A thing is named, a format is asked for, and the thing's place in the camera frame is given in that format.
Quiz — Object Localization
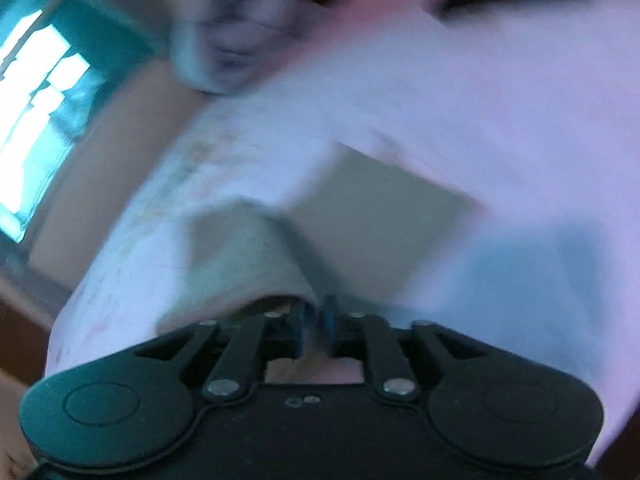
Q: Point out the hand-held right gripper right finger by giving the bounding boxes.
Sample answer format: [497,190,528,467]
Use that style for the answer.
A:
[322,295,483,403]

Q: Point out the grey crumpled garment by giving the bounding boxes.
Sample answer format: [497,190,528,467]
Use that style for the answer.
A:
[169,0,328,95]

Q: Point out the beige pants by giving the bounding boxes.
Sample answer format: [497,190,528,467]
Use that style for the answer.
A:
[155,142,486,386]

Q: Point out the white printed bed sheet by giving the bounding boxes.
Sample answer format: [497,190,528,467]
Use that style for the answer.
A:
[45,0,640,466]

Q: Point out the window with teal frame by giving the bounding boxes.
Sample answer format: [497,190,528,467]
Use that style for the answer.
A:
[0,0,153,248]

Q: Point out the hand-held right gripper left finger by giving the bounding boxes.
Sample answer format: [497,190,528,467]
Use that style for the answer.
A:
[132,300,308,403]

